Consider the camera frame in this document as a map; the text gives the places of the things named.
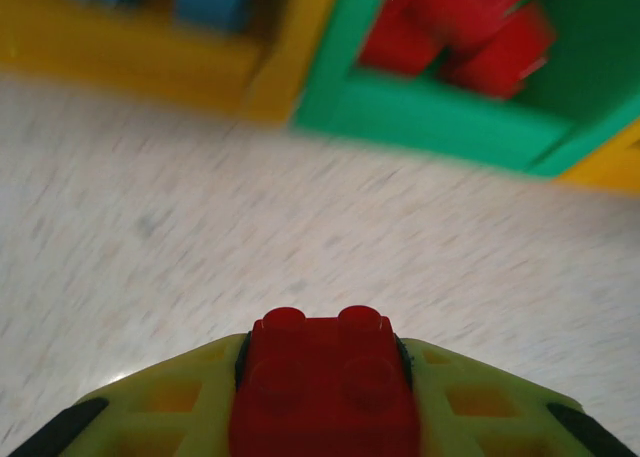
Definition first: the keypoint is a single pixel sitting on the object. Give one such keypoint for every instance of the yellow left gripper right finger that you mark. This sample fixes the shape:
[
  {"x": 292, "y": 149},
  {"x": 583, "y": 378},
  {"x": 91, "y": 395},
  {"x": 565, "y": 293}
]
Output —
[{"x": 490, "y": 417}]

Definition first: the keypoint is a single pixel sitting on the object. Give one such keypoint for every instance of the green plastic bin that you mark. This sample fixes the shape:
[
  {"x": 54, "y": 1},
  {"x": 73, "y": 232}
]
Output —
[{"x": 425, "y": 127}]

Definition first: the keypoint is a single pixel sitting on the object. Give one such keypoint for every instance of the red lego brick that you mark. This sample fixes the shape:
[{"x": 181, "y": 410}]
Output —
[
  {"x": 405, "y": 42},
  {"x": 500, "y": 62},
  {"x": 325, "y": 377}
]

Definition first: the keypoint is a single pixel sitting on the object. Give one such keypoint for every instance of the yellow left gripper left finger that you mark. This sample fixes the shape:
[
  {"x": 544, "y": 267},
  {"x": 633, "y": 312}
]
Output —
[{"x": 165, "y": 417}]

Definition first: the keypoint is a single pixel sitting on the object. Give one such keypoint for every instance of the yellow plastic bin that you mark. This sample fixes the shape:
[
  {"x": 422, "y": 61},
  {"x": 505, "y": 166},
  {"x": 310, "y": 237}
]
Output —
[
  {"x": 150, "y": 62},
  {"x": 610, "y": 172}
]

